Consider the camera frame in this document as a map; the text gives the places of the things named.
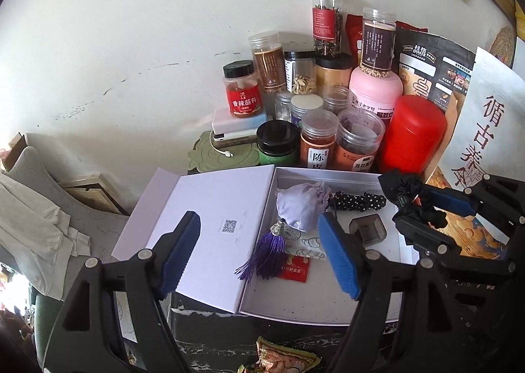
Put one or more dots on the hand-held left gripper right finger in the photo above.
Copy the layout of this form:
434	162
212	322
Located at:
338	254

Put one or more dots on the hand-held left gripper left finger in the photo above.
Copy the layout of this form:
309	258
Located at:
180	250

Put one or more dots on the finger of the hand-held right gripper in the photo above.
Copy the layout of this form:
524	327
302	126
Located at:
451	200
451	241

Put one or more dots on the white printed snack packet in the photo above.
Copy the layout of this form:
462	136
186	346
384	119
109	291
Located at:
305	244

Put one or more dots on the white hinged gift box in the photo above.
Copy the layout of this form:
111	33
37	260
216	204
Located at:
213	233

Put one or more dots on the black scrunchie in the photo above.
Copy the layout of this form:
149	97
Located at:
406	188

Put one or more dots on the purple tassel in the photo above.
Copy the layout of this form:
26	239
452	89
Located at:
266	258

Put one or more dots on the small grey cube case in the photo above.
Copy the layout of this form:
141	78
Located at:
368	229

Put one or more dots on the small red sachet packet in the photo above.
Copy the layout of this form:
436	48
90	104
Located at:
293	271

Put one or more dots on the red canister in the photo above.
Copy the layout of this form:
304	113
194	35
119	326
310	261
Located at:
414	135

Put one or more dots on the white paper bag painted print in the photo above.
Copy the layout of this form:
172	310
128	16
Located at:
488	110

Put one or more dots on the green ornate mat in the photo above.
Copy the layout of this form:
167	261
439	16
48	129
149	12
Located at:
217	157

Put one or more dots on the wooden picture frames stack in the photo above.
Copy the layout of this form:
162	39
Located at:
96	194

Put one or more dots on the wide clear jar brown contents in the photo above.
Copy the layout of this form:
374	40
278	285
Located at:
359	139

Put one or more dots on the clear jar orange label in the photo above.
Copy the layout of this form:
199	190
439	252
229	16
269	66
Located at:
319	139

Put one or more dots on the embroidered red gold sachet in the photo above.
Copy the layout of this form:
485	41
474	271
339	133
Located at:
283	358

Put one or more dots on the white power bank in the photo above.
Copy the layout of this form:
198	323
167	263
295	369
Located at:
233	139

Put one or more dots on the green jar black lid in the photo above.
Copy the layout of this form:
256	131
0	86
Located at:
278	143

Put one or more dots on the pink bottle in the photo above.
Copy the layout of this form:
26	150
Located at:
375	90

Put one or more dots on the black stand-up pouch bag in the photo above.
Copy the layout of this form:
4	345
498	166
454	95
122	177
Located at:
434	65

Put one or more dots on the white rectangular box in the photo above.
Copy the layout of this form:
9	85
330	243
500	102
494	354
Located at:
238	121

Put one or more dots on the white cloth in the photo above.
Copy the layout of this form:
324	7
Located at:
37	241

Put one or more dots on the white lid jar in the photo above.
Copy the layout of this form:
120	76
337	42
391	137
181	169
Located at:
306	108

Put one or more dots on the green chair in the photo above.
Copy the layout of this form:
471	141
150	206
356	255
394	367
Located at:
45	315

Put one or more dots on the clear empty jar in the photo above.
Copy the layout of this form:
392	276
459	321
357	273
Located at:
338	99

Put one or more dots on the small clear jar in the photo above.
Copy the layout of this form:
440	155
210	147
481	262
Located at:
284	106

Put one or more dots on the woven round coaster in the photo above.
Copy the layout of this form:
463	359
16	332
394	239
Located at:
503	45

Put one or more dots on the red label spice jar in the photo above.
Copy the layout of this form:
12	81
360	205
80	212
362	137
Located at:
244	94

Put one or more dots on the tall jar dark label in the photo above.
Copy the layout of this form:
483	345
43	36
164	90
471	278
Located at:
378	45

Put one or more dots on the orange jar brown lid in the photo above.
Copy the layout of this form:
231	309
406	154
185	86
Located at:
334	73

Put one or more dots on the black lid jar dried slices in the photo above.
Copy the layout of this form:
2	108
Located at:
301	73

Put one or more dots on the red foil packet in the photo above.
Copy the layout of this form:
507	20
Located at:
353	36

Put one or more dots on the clear jar brown label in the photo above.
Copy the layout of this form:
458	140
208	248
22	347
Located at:
268	63

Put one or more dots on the tall clear tube red label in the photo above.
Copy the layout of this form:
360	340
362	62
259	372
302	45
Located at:
326	22

